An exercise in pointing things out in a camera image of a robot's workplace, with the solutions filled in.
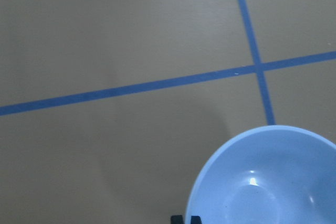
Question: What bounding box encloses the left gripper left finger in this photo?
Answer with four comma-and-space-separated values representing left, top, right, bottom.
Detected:
170, 215, 183, 224

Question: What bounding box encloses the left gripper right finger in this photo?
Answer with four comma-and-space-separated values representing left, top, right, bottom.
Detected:
190, 216, 202, 224

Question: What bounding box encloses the blue bowl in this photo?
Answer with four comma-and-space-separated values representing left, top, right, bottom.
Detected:
184, 125, 335, 223

